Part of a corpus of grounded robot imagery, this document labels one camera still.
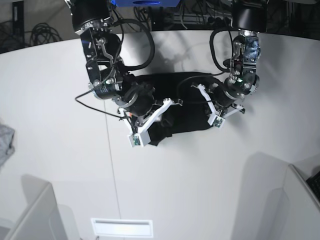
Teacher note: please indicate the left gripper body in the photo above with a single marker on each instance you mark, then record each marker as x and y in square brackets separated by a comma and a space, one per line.
[226, 99]

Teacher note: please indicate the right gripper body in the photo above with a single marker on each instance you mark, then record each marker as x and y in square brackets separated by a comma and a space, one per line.
[138, 100]

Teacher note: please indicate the black T-shirt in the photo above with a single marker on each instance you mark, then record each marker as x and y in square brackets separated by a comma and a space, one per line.
[192, 115]

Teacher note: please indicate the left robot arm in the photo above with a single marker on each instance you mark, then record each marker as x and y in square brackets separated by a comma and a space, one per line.
[249, 17]

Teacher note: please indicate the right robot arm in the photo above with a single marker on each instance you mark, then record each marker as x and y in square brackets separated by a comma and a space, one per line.
[109, 77]

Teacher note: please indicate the blue box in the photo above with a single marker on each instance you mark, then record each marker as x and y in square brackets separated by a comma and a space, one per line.
[146, 3]

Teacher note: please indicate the black keyboard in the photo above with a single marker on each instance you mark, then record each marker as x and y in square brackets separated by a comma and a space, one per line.
[314, 184]

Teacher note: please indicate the white right partition panel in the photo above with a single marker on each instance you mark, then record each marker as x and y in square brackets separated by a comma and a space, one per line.
[292, 212]

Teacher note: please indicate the white partition panel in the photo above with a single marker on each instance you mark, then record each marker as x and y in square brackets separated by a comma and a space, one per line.
[41, 219]
[292, 212]

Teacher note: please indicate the grey cloth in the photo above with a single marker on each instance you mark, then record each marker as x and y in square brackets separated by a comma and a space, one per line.
[7, 148]

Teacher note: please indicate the white left partition panel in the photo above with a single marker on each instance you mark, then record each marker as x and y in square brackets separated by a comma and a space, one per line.
[41, 219]

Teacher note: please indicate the white cable slot plate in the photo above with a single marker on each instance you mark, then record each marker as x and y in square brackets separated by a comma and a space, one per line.
[122, 228]

